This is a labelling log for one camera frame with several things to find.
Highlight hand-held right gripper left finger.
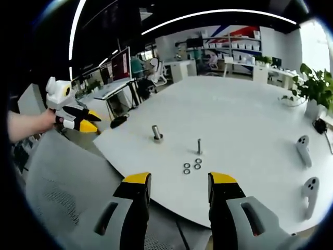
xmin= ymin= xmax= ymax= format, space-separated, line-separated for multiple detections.
xmin=78 ymin=171 xmax=152 ymax=250

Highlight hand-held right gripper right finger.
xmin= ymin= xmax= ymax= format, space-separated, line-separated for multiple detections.
xmin=207 ymin=171 xmax=300 ymax=250

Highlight thick steel threaded stud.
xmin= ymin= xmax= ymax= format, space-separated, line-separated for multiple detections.
xmin=151 ymin=124 xmax=164 ymax=143

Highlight person's left hand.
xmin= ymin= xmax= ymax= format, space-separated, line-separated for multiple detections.
xmin=39 ymin=108 xmax=59 ymax=131

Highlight white monitor desk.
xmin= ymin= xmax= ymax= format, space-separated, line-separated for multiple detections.
xmin=93 ymin=78 xmax=138 ymax=102

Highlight grey mesh office chair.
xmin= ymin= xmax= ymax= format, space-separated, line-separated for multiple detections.
xmin=24 ymin=129 xmax=213 ymax=250

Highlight straight ceiling light strip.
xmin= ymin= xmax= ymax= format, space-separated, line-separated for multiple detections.
xmin=68 ymin=0 xmax=88 ymax=61

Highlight white handheld controller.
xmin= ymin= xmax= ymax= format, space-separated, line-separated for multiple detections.
xmin=296 ymin=134 xmax=312 ymax=168
xmin=301 ymin=177 xmax=320 ymax=221

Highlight white office chair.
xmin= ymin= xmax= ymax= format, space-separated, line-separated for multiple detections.
xmin=153 ymin=61 xmax=169 ymax=87

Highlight white low cabinet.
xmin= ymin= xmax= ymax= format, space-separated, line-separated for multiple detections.
xmin=166 ymin=59 xmax=197 ymax=81

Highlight small black device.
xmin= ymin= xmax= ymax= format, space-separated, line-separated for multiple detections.
xmin=313 ymin=118 xmax=328 ymax=135

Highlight white low counter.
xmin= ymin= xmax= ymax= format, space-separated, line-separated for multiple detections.
xmin=253 ymin=65 xmax=302 ymax=88

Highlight small green plant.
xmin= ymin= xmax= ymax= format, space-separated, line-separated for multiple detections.
xmin=256 ymin=56 xmax=273 ymax=66

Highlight green potted plant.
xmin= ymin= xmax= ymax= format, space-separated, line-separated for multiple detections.
xmin=280 ymin=62 xmax=333 ymax=121

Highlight white storage shelf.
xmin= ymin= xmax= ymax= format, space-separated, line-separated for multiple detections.
xmin=202 ymin=28 xmax=262 ymax=76

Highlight row of white storage bins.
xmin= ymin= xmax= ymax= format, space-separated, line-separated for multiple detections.
xmin=205 ymin=31 xmax=261 ymax=66

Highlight curved ceiling light strip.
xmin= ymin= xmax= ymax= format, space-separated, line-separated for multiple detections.
xmin=141 ymin=9 xmax=298 ymax=36

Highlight black cable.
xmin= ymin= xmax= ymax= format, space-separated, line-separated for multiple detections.
xmin=321 ymin=130 xmax=333 ymax=155

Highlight black wall screen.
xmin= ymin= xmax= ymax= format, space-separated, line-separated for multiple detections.
xmin=186 ymin=38 xmax=203 ymax=49

